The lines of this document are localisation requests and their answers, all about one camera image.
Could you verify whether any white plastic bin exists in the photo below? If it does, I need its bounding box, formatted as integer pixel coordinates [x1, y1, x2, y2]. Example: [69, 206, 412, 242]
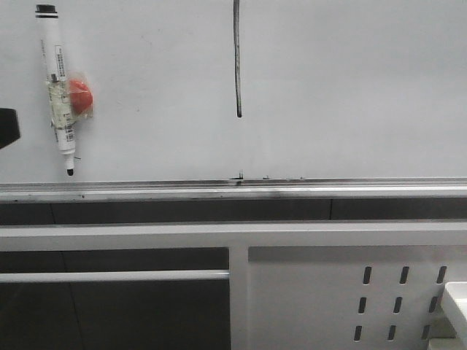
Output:
[428, 281, 466, 349]

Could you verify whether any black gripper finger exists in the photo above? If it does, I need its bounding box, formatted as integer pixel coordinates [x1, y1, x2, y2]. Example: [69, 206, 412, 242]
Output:
[0, 108, 20, 149]

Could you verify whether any red round magnet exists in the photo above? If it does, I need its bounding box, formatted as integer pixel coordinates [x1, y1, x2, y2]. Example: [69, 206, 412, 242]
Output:
[69, 79, 93, 114]

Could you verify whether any white metal pegboard frame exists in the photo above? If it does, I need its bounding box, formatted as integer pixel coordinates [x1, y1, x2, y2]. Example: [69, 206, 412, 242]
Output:
[1, 221, 466, 349]

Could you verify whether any white whiteboard with aluminium frame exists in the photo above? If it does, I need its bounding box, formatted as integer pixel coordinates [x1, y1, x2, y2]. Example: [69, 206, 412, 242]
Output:
[1, 1, 466, 201]

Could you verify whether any white marker pen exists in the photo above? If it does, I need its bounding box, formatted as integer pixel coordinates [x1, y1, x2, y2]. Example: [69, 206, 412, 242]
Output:
[35, 4, 76, 176]

